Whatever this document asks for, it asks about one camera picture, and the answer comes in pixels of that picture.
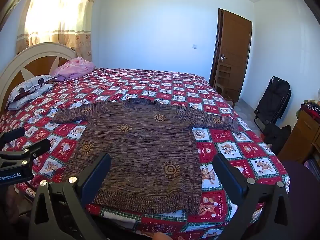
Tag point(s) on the white and wooden headboard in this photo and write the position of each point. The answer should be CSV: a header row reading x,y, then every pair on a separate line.
x,y
37,65

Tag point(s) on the brown wooden door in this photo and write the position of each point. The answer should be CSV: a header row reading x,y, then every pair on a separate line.
x,y
235,42

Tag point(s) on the red checkered printed blanket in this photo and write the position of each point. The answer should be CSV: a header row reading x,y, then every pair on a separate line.
x,y
175,85

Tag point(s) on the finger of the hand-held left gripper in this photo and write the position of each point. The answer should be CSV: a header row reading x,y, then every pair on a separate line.
x,y
13,133
35,148

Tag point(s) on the black bag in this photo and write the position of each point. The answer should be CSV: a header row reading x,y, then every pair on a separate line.
x,y
275,137

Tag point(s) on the beige patterned curtain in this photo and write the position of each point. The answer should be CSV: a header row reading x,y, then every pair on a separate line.
x,y
62,17

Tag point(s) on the wooden chair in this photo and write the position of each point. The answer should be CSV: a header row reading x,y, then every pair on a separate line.
x,y
223,80

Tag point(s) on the pink pillow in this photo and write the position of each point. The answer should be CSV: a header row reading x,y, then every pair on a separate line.
x,y
75,67

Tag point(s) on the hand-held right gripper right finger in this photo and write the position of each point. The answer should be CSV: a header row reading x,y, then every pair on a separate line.
x,y
230,180

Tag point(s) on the dark purple cloth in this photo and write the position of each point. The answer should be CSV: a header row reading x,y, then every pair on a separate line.
x,y
305,200

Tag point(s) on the dark cartoon print pillow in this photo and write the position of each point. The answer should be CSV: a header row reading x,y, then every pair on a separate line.
x,y
32,82

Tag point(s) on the pile of clothes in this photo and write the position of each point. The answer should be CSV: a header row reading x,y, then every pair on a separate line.
x,y
312,106

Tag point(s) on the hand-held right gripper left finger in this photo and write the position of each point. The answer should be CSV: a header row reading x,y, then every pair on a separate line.
x,y
98,177

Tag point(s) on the black folding chair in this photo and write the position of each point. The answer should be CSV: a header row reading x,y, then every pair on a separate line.
x,y
273,97

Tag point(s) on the grey printed pillow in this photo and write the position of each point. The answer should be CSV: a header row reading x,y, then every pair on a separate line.
x,y
27,98

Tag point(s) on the brown knit sweater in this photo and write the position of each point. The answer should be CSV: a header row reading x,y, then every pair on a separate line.
x,y
140,142

